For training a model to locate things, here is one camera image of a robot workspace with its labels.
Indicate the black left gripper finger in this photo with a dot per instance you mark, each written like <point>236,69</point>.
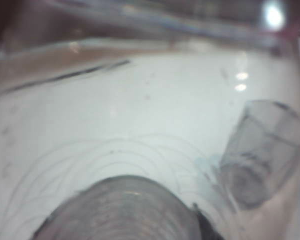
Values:
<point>208,226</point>

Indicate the clear water bottle red label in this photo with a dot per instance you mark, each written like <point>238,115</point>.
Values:
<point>140,112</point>

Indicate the grey transparent plastic cup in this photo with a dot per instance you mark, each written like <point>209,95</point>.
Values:
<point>260,150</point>

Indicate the brown desk partition panel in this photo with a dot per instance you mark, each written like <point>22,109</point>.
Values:
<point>40,25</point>

